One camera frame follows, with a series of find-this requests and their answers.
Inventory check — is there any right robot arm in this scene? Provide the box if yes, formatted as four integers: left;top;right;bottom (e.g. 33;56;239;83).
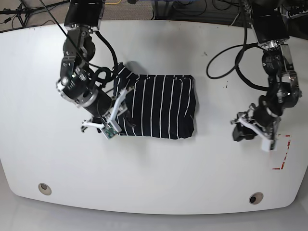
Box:
56;0;135;133

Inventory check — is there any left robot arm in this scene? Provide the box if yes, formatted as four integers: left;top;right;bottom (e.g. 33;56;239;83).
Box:
232;0;302;144

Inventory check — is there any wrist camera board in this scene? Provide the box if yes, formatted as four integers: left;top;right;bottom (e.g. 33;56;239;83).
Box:
101;124;119;140
261;139;277;152

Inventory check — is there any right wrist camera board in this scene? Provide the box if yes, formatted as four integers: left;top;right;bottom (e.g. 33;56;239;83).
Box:
101;124;119;140

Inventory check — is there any table cable grommet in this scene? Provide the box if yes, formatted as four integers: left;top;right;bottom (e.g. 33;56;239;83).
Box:
38;183;52;196
249;192;264;205

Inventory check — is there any red tape rectangle marking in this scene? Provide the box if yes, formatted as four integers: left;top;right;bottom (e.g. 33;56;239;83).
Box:
269;134;292;170

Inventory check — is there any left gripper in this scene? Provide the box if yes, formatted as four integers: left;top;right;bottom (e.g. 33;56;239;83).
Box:
231;103;281;142

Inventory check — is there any navy white striped T-shirt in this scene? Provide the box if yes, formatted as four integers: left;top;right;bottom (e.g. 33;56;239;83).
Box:
113;63;196;140

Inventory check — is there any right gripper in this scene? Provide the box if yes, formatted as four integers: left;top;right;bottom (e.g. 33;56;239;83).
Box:
80;87;135;131

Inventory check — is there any black tripod stand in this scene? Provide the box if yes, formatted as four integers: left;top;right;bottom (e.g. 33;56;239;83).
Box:
0;0;70;27

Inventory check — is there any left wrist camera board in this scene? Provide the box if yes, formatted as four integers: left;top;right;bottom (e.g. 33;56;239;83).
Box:
261;139;277;152

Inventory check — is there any left table cable grommet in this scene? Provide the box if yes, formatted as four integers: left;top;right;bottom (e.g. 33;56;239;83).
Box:
38;183;52;196

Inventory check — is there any white power strip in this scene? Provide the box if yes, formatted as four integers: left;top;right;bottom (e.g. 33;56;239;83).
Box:
286;4;308;19

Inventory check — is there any right table cable grommet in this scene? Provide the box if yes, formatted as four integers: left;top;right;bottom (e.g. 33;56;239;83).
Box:
249;192;264;205

